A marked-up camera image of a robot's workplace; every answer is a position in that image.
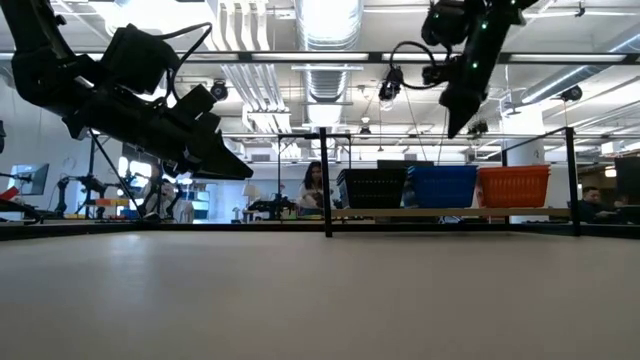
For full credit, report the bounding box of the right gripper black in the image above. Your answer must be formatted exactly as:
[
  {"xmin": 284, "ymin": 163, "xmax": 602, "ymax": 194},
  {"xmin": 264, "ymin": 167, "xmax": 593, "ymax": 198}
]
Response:
[{"xmin": 422, "ymin": 54, "xmax": 490, "ymax": 140}]

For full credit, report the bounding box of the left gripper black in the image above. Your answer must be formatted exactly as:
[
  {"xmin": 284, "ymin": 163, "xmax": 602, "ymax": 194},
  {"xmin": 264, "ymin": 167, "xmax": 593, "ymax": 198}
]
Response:
[{"xmin": 62, "ymin": 83, "xmax": 255, "ymax": 181}]

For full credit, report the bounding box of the blue plastic basket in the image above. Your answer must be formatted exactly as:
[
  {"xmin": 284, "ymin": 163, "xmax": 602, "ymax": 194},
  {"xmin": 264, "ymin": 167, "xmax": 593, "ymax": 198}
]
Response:
[
  {"xmin": 408, "ymin": 175, "xmax": 477, "ymax": 210},
  {"xmin": 407, "ymin": 170, "xmax": 479, "ymax": 178},
  {"xmin": 406, "ymin": 164, "xmax": 479, "ymax": 172}
]

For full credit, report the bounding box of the orange plastic basket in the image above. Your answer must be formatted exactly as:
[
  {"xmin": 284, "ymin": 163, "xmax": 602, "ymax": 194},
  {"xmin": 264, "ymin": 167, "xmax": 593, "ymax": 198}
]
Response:
[
  {"xmin": 478, "ymin": 170, "xmax": 551, "ymax": 178},
  {"xmin": 477, "ymin": 164, "xmax": 552, "ymax": 172},
  {"xmin": 479, "ymin": 175, "xmax": 550, "ymax": 209}
]

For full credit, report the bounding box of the black plastic basket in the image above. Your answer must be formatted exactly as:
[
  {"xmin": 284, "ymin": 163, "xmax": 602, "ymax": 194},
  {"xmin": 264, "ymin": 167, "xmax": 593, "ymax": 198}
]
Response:
[
  {"xmin": 339, "ymin": 177, "xmax": 407, "ymax": 210},
  {"xmin": 336, "ymin": 167, "xmax": 409, "ymax": 175},
  {"xmin": 337, "ymin": 172, "xmax": 409, "ymax": 180}
]

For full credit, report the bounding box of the person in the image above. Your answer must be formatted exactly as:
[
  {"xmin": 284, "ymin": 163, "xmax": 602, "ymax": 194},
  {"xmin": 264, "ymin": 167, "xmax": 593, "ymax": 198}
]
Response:
[
  {"xmin": 144, "ymin": 177, "xmax": 195, "ymax": 224},
  {"xmin": 297, "ymin": 160, "xmax": 329, "ymax": 210},
  {"xmin": 578, "ymin": 185, "xmax": 621, "ymax": 225}
]

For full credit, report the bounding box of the black background equipment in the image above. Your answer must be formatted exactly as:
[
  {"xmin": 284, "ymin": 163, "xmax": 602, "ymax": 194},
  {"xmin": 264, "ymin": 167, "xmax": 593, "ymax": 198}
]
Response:
[{"xmin": 247, "ymin": 194, "xmax": 296, "ymax": 221}]

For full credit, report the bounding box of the black computer monitor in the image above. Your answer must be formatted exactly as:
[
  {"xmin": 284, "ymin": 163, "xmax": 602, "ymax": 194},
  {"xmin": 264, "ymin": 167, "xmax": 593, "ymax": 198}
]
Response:
[
  {"xmin": 613, "ymin": 156, "xmax": 640, "ymax": 199},
  {"xmin": 376, "ymin": 159, "xmax": 435, "ymax": 171},
  {"xmin": 7, "ymin": 163, "xmax": 51, "ymax": 197}
]

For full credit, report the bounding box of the black dome camera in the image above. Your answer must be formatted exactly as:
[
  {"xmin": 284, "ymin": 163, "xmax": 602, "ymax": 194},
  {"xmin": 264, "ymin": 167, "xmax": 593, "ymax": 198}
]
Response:
[
  {"xmin": 209, "ymin": 79, "xmax": 230, "ymax": 102},
  {"xmin": 559, "ymin": 84, "xmax": 584, "ymax": 103}
]

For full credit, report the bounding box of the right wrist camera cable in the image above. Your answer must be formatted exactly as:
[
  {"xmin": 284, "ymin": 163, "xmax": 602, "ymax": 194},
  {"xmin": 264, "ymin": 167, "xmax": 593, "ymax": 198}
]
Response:
[{"xmin": 378, "ymin": 40, "xmax": 451, "ymax": 104}]

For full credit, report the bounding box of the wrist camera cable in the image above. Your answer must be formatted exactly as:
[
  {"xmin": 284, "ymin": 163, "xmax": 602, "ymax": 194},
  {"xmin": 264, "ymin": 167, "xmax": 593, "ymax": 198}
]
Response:
[
  {"xmin": 378, "ymin": 40, "xmax": 451, "ymax": 104},
  {"xmin": 159, "ymin": 21, "xmax": 214, "ymax": 104}
]

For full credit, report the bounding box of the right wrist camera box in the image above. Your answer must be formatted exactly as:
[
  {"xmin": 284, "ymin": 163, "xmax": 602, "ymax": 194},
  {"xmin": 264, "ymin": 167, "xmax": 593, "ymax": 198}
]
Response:
[{"xmin": 421, "ymin": 0, "xmax": 469, "ymax": 49}]

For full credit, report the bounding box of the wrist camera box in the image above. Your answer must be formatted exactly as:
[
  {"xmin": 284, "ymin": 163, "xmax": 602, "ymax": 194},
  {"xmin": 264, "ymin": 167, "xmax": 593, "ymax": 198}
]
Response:
[
  {"xmin": 421, "ymin": 0, "xmax": 469, "ymax": 49},
  {"xmin": 98, "ymin": 23, "xmax": 182, "ymax": 96}
]

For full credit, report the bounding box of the black aluminium table frame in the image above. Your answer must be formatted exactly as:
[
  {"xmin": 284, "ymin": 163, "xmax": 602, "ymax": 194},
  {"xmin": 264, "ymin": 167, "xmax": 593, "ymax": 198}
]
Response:
[{"xmin": 0, "ymin": 128, "xmax": 640, "ymax": 242}]

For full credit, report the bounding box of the black metal shelf frame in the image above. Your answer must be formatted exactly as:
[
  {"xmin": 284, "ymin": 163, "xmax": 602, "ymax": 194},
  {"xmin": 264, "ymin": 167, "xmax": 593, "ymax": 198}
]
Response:
[{"xmin": 276, "ymin": 125, "xmax": 582, "ymax": 239}]

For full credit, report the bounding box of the silver ventilation duct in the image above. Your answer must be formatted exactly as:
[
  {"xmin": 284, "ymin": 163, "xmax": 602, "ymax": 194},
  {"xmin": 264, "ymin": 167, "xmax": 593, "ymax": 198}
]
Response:
[
  {"xmin": 293, "ymin": 0, "xmax": 365, "ymax": 129},
  {"xmin": 519, "ymin": 24, "xmax": 640, "ymax": 106}
]

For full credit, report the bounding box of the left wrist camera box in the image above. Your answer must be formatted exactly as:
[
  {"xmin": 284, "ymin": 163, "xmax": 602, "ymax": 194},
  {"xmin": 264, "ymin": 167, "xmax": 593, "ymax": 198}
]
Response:
[{"xmin": 98, "ymin": 23, "xmax": 182, "ymax": 96}]

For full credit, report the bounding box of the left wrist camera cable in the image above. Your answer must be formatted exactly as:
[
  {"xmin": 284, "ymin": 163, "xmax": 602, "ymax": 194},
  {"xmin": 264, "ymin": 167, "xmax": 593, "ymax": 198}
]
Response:
[{"xmin": 159, "ymin": 21, "xmax": 214, "ymax": 104}]

